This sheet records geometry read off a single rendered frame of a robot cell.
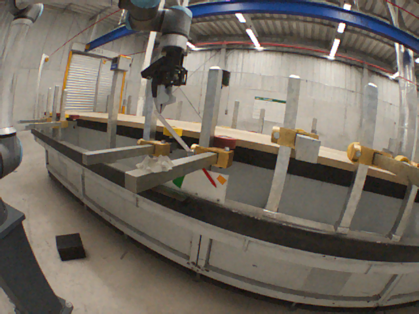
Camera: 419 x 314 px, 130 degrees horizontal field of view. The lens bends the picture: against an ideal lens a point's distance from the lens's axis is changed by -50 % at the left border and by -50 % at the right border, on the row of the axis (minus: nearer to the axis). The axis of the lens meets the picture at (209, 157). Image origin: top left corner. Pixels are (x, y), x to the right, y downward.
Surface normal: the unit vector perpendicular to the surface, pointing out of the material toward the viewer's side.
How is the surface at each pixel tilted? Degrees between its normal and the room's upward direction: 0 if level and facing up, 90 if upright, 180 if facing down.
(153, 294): 0
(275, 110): 90
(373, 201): 90
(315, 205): 90
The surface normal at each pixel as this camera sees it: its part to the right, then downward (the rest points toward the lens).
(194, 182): -0.43, 0.13
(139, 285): 0.13, -0.97
